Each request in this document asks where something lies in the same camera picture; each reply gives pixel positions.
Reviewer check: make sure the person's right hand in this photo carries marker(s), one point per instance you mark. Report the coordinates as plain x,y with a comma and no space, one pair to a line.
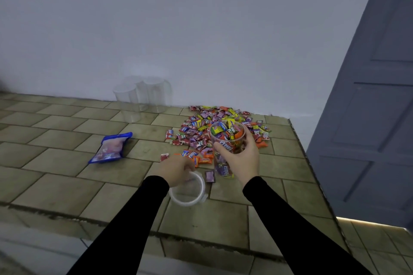
245,162

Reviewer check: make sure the person's left hand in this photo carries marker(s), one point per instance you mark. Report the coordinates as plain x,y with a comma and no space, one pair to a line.
172,170

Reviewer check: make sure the person's left fingers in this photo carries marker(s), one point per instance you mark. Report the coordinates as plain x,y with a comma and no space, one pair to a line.
189,166

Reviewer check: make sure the person's right thumb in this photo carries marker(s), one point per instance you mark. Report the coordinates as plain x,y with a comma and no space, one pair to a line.
226,149

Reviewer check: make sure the clear plastic candy jar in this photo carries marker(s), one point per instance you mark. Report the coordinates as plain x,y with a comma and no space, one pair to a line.
222,165

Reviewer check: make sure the person's right forearm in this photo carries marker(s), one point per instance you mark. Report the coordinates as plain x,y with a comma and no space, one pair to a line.
290,229

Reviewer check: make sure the person's left forearm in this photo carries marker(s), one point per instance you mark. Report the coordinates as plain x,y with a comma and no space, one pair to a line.
129,226

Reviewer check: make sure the candies inside jar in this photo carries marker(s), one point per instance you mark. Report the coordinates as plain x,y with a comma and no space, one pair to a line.
226,130

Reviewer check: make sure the purple wrapped candy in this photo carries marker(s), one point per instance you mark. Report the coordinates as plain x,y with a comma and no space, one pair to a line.
210,176

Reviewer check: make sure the red wrapped candy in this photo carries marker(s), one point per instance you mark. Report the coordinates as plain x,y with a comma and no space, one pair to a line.
164,156

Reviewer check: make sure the pile of colourful wrapped candies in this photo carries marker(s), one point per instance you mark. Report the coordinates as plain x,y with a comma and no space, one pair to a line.
196,129

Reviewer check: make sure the empty clear plastic jar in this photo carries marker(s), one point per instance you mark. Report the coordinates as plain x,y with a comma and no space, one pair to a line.
141,89
158,94
128,104

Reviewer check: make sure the blue candy bag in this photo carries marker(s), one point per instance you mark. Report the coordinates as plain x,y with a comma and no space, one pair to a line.
111,148

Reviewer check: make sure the grey panelled door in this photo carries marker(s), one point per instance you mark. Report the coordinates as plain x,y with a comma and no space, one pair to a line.
371,107

